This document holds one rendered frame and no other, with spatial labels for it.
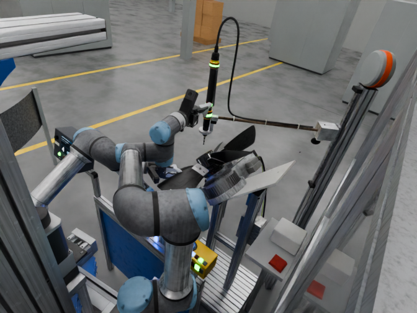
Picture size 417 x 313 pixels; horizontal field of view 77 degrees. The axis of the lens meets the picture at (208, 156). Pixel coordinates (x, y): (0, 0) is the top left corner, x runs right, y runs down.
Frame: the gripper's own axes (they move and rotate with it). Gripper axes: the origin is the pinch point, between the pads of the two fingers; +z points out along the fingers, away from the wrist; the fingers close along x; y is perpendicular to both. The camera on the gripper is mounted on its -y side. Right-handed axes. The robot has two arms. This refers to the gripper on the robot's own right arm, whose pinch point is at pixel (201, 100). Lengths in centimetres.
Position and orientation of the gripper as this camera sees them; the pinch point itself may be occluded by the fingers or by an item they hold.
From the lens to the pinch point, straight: 122.6
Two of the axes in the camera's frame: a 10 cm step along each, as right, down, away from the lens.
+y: -1.3, 8.1, 5.8
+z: 4.4, -4.7, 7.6
